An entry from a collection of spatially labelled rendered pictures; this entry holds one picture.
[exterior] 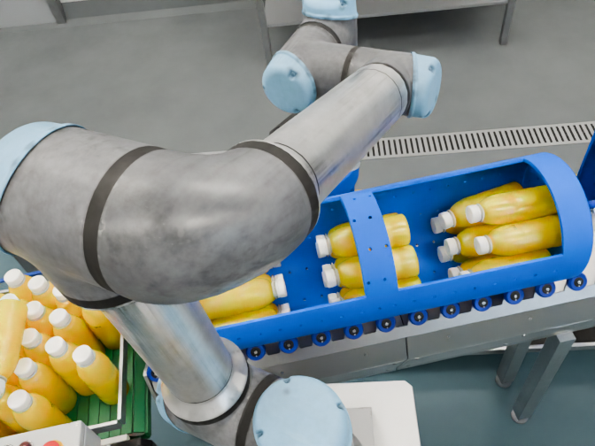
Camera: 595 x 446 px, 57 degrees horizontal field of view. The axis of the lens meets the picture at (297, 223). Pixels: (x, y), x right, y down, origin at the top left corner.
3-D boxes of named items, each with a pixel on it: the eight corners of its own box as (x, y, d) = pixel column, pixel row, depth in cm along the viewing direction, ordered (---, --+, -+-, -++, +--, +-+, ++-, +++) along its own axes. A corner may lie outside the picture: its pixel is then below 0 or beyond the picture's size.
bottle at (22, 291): (51, 301, 146) (19, 262, 132) (67, 313, 143) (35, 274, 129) (30, 321, 142) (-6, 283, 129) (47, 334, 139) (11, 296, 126)
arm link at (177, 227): (228, 237, 30) (451, 33, 66) (80, 192, 34) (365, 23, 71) (242, 381, 36) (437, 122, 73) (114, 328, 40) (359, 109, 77)
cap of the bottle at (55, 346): (61, 336, 118) (57, 332, 116) (69, 348, 116) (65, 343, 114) (45, 348, 116) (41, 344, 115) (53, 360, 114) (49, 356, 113)
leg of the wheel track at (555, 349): (530, 422, 199) (579, 340, 152) (514, 426, 199) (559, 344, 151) (523, 406, 203) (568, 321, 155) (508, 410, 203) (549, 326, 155)
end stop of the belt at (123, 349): (126, 424, 117) (120, 419, 114) (121, 425, 117) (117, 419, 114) (129, 273, 143) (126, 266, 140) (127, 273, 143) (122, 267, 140)
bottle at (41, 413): (49, 455, 119) (7, 426, 106) (41, 428, 123) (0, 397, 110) (79, 436, 121) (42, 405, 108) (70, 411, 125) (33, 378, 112)
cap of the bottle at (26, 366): (24, 359, 115) (19, 355, 114) (39, 363, 114) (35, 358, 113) (13, 376, 113) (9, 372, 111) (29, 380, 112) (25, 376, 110)
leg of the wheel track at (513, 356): (513, 386, 208) (554, 297, 161) (498, 389, 208) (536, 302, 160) (506, 372, 212) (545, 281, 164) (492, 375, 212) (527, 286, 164)
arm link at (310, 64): (332, 75, 65) (366, 26, 71) (251, 62, 69) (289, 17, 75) (337, 126, 71) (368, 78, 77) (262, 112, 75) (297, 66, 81)
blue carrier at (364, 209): (575, 303, 122) (610, 209, 102) (188, 388, 119) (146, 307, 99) (517, 219, 142) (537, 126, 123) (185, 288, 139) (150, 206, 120)
